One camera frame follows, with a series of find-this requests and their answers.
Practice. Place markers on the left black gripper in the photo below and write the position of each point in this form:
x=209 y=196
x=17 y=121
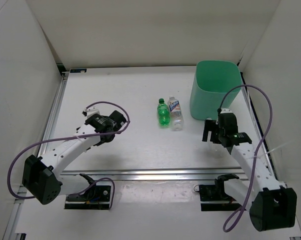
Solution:
x=100 y=143

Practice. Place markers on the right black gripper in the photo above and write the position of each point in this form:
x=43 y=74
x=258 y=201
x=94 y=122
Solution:
x=210 y=125

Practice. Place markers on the tall clear plastic bottle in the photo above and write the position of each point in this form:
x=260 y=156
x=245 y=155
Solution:
x=216 y=150

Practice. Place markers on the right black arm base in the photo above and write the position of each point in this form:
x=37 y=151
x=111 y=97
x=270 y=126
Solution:
x=213 y=197

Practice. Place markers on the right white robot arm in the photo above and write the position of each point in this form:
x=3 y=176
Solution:
x=270 y=204

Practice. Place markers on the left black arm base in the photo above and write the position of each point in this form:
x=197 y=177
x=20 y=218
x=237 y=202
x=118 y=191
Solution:
x=99 y=195

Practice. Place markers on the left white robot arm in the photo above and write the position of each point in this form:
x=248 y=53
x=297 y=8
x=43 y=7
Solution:
x=42 y=176

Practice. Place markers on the green plastic bin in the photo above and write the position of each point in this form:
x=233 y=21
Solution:
x=212 y=81

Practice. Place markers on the clear bottle white blue label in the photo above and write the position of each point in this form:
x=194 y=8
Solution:
x=176 y=116

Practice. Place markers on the green plastic soda bottle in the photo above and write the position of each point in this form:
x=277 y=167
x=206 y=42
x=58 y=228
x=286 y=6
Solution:
x=163 y=113

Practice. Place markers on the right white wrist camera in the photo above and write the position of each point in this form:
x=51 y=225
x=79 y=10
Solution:
x=224 y=111

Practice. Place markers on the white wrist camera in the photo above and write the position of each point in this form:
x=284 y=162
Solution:
x=224 y=111
x=90 y=111

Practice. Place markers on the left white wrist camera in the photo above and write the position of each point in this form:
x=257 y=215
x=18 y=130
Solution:
x=90 y=111

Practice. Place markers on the aluminium left rail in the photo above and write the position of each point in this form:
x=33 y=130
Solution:
x=55 y=109

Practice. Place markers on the aluminium front rail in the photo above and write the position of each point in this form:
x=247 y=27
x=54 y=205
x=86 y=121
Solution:
x=174 y=174

